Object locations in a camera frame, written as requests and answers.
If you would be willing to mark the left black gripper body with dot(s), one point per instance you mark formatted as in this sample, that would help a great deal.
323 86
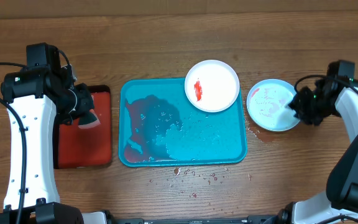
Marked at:
76 102

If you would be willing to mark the light blue rimmed plate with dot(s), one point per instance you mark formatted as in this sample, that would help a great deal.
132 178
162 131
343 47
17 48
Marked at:
267 105

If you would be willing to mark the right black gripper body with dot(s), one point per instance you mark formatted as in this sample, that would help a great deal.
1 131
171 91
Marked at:
311 107

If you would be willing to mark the dark tray with red water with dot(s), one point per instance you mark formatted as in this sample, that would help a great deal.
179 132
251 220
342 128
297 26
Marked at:
84 145

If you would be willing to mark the teal plastic tray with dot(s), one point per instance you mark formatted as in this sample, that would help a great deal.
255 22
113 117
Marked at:
158 126

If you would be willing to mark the white plate with red stain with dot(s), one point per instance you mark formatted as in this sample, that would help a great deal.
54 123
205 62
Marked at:
212 86

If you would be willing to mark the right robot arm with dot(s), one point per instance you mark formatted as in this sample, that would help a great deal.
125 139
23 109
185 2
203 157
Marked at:
339 202

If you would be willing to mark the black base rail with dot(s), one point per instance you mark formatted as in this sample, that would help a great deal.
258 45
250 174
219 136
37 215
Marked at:
251 219

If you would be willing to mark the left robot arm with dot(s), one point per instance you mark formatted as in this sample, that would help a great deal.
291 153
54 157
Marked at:
37 100

